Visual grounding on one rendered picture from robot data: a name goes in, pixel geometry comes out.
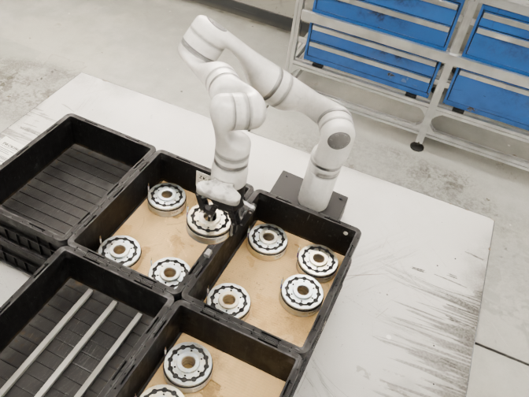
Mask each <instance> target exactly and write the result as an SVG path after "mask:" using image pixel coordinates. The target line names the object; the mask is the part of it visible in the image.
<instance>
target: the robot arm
mask: <svg viewBox="0 0 529 397"><path fill-rule="evenodd" d="M225 48H227V49H229V50H230V51H231V52H232V53H233V54H234V55H235V56H236V58H237V59H238V61H239V64H240V65H241V67H242V70H243V72H244V74H245V76H246V79H247V82H248V84H249V85H248V84H247V83H245V82H243V81H241V80H240V78H239V76H238V74H237V73H236V71H235V70H234V69H233V68H232V67H231V66H230V65H228V64H226V63H224V62H221V61H217V59H218V58H219V56H220V55H221V54H222V52H223V51H224V49H225ZM178 52H179V55H180V57H181V58H182V59H183V61H184V62H185V63H186V64H187V66H188V67H189V68H190V69H191V71H192V72H193V73H194V74H195V75H196V76H197V78H199V79H200V81H201V82H203V84H204V85H205V88H206V90H207V91H208V93H209V97H210V98H211V100H212V101H211V102H210V105H209V113H210V117H211V121H212V124H213V129H214V134H215V141H216V144H215V153H214V159H213V164H212V170H211V178H210V180H205V181H201V182H199V183H198V184H197V188H196V192H195V195H196V199H197V201H198V206H199V209H200V211H201V212H202V213H206V214H207V215H208V220H207V221H215V220H216V210H217V209H219V210H224V211H225V212H227V213H228V216H229V218H230V220H231V224H230V230H229V235H230V236H232V235H234V234H235V233H236V232H237V230H238V225H240V226H242V227H243V226H244V225H245V224H246V222H247V221H248V220H249V219H250V217H251V216H252V215H253V212H254V210H255V209H256V207H257V205H256V204H255V203H252V204H251V205H250V204H249V203H248V202H246V199H245V196H244V194H245V190H246V180H247V175H248V163H249V157H250V148H251V141H250V137H249V136H248V135H247V134H246V133H244V132H241V131H239V130H251V129H256V128H259V127H260V126H262V124H263V123H264V122H265V119H266V116H267V108H266V105H265V103H267V104H268V105H270V106H271V107H273V108H275V109H278V110H282V111H292V112H299V113H302V114H304V115H306V116H307V117H308V118H310V119H311V120H312V121H314V122H315V123H316V124H317V125H318V127H319V131H320V141H319V143H318V144H317V145H315V146H314V148H313V150H312V153H311V155H310V159H309V163H308V166H307V169H306V172H305V176H304V180H303V182H302V185H301V190H300V192H299V195H298V201H299V203H300V205H302V206H305V207H307V208H310V209H311V210H315V211H317V212H320V211H323V210H325V209H326V208H327V205H328V203H329V200H330V197H331V194H332V192H333V190H334V187H335V183H336V181H337V179H338V175H339V173H340V170H341V168H342V164H343V163H344V162H345V161H346V159H347V158H348V156H349V154H350V151H351V149H352V147H353V144H354V141H355V137H356V132H355V128H354V124H353V118H352V116H351V114H350V112H349V110H348V109H346V108H345V107H344V106H341V105H339V104H338V103H337V102H334V101H332V100H330V99H329V98H326V97H324V96H323V95H320V94H319V93H317V92H315V91H314V90H313V89H312V88H310V87H308V86H307V85H305V84H304V83H302V82H301V81H300V80H298V79H297V78H295V77H294V76H292V75H291V74H290V73H288V72H287V71H285V70H284V69H282V68H281V67H279V66H278V65H276V64H275V63H273V62H271V61H269V60H268V59H267V58H265V57H263V56H262V55H260V54H259V53H257V52H256V51H254V50H253V49H251V48H250V47H248V46H247V45H246V44H245V43H244V42H242V41H241V40H240V39H238V38H237V37H235V36H234V35H233V34H231V33H230V32H229V31H228V30H227V29H225V28H224V27H222V25H221V24H218V23H217V22H216V21H215V20H213V19H211V18H210V17H207V16H204V15H199V16H197V17H196V18H195V19H194V21H193V23H192V24H191V26H190V27H189V28H188V29H187V32H186V33H185V35H184V36H183V38H182V39H181V40H180V42H179V45H178ZM208 199H210V200H211V202H212V203H213V205H212V207H211V206H209V202H208ZM241 207H244V211H245V214H244V215H243V216H242V217H240V216H239V208H241Z"/></svg>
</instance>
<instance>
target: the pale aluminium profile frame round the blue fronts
mask: <svg viewBox="0 0 529 397"><path fill-rule="evenodd" d="M478 4H479V0H475V2H474V0H469V1H468V4H467V7H466V9H465V11H464V15H463V16H462V15H460V16H459V18H458V20H457V21H459V22H460V25H459V28H458V29H457V33H456V35H455V37H454V40H453V43H452V46H451V47H450V48H449V47H447V49H446V51H443V50H438V49H435V48H433V47H429V46H425V45H423V44H419V43H415V42H412V41H409V40H407V39H402V38H399V37H397V36H393V35H389V34H387V33H383V32H379V31H376V30H373V29H370V28H366V27H363V26H360V25H357V24H352V23H350V22H346V21H344V20H339V19H336V18H334V17H329V16H325V15H323V14H320V13H315V12H313V11H309V10H307V9H304V7H305V0H296V4H295V9H294V18H293V24H292V29H291V34H290V43H289V48H288V53H287V63H286V68H285V71H287V72H288V73H290V74H291V75H292V76H294V77H295V78H298V77H299V76H300V74H301V73H302V71H303V70H305V71H307V72H312V73H315V74H317V75H320V76H324V77H327V78H329V79H332V80H336V81H338V82H342V83H346V84H349V85H351V86H354V87H358V88H360V89H363V90H366V91H370V92H373V93H376V94H378V95H382V96H385V97H388V98H392V99H394V100H397V101H399V102H404V103H407V104H409V105H412V106H416V107H419V108H420V109H421V110H422V111H423V113H424V116H425V117H424V119H423V120H421V121H419V122H415V123H413V122H411V121H407V120H404V119H401V118H399V117H395V116H392V115H390V114H387V113H383V112H380V111H378V110H375V109H371V108H368V107H366V106H362V105H359V104H356V103H354V102H350V101H347V100H345V99H342V98H338V97H335V96H333V95H329V94H326V93H323V92H320V91H316V90H314V91H315V92H317V93H319V94H320V95H323V96H324V97H326V98H329V99H330V100H332V101H334V102H337V103H338V104H339V105H341V106H344V107H345V108H346V109H348V110H349V111H350V112H353V113H356V114H359V115H361V116H364V117H368V118H371V119H373V120H376V121H380V122H383V123H385V124H389V125H392V126H394V127H397V128H401V129H404V130H406V131H409V132H413V133H416V134H418V136H417V137H416V142H412V143H411V144H410V148H411V149H412V150H414V151H416V152H421V151H423V150H424V146H423V145H422V143H423V141H424V137H428V138H430V139H434V140H437V141H439V142H442V143H446V144H449V145H451V146H454V147H458V148H461V149H463V150H467V151H470V152H472V153H475V154H479V155H482V156H484V157H487V158H491V159H494V160H496V161H500V162H503V163H505V164H508V165H511V166H514V167H517V168H519V169H523V170H526V171H528V172H529V161H528V160H525V159H522V158H518V157H516V156H513V155H511V154H507V153H504V152H501V151H499V150H495V149H492V148H489V147H485V146H483V145H480V144H478V143H473V142H471V141H468V140H466V139H462V138H459V137H456V136H454V135H450V134H447V133H444V132H440V131H437V130H435V128H434V127H433V125H432V124H431V123H432V122H431V120H432V118H433V119H434V117H437V116H441V115H443V116H446V117H450V118H453V119H455V120H458V121H462V122H465V123H468V124H472V125H475V126H477V127H480V128H484V129H486V130H489V131H492V132H496V133H499V134H502V135H506V136H508V137H511V138H514V139H518V140H520V141H523V142H525V143H529V132H526V131H523V130H520V129H518V128H514V127H511V126H508V125H506V124H501V123H498V122H496V121H492V120H489V119H486V118H484V117H479V116H476V115H474V114H471V113H467V112H465V111H464V110H463V109H458V108H456V107H453V108H452V107H449V106H445V105H443V104H439V103H438V102H439V100H440V98H441V96H442V94H443V90H444V88H449V85H450V83H451V80H452V78H453V73H452V71H451V70H452V68H453V66H456V67H458V68H462V69H466V70H468V71H472V72H476V73H479V74H482V75H484V76H489V77H492V78H495V79H497V80H502V81H505V82H508V83H512V84H515V85H518V86H521V87H525V88H528V89H529V76H525V75H522V74H519V73H516V72H512V71H509V70H506V69H501V68H498V67H496V66H492V65H488V64H485V63H482V62H480V61H475V60H472V59H469V58H465V57H462V56H461V55H462V54H463V52H462V51H460V48H461V45H462V43H463V41H464V37H465V35H466V33H467V30H468V27H469V25H472V26H474V24H475V21H476V19H473V15H474V13H475V10H476V8H477V5H478ZM302 20H306V21H308V22H312V23H314V24H318V25H322V26H324V27H327V28H332V29H335V30H338V31H341V32H345V33H348V34H351V35H355V36H358V37H361V38H364V39H368V40H371V41H374V42H377V43H382V44H384V45H387V46H392V47H394V48H397V49H399V50H404V51H407V52H409V53H413V54H417V55H420V56H423V57H426V58H430V59H433V60H436V61H440V62H443V63H445V64H444V66H442V67H440V68H439V70H438V73H437V76H436V79H435V81H434V84H435V85H436V87H433V88H432V89H431V92H432V93H433V95H432V97H431V100H427V99H425V98H420V97H417V96H416V95H415V94H412V93H409V92H406V93H405V92H403V91H398V90H395V89H393V88H390V87H386V86H383V85H381V84H378V83H373V82H371V81H368V80H364V79H361V78H359V77H355V76H351V75H349V74H346V73H344V72H340V71H337V70H334V69H329V68H327V67H324V65H322V64H318V63H316V62H313V63H312V62H310V61H309V60H306V59H304V57H303V58H302V59H300V58H299V57H300V56H301V54H302V53H303V52H304V51H305V46H306V41H307V37H308V33H307V34H306V35H305V37H301V36H299V35H300V30H301V22H302ZM298 42H300V43H299V44H298Z"/></svg>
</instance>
